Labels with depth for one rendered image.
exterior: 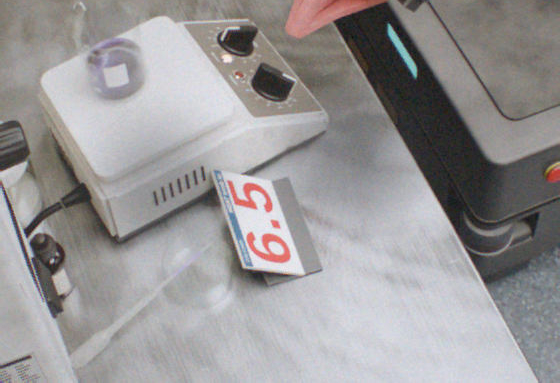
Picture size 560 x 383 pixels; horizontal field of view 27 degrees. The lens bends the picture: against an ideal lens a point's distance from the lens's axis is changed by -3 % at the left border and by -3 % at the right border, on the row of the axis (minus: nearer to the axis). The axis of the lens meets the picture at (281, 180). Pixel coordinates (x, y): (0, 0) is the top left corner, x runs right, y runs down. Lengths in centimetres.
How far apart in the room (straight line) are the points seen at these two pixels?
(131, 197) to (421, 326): 24
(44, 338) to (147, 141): 51
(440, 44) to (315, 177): 63
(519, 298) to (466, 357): 89
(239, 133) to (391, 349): 20
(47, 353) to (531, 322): 141
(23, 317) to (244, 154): 58
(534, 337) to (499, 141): 38
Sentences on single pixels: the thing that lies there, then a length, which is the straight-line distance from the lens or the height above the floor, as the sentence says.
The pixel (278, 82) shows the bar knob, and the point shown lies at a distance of 97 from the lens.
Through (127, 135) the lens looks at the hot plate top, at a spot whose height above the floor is 84.
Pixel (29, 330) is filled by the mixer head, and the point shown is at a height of 122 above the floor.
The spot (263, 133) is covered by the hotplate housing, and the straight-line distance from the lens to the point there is 95.
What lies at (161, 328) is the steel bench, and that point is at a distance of 92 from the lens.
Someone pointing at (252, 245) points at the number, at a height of 78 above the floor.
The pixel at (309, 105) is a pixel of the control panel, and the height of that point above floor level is 79.
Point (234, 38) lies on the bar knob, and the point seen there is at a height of 81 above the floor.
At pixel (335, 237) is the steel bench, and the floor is 75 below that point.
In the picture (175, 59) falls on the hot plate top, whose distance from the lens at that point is 95.
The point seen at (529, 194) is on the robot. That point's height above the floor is 26.
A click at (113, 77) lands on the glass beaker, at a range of 90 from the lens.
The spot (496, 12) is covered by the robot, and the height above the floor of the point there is 36.
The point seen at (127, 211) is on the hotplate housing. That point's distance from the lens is 93.
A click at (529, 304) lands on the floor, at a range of 179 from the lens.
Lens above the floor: 157
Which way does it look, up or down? 56 degrees down
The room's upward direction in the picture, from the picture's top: 4 degrees counter-clockwise
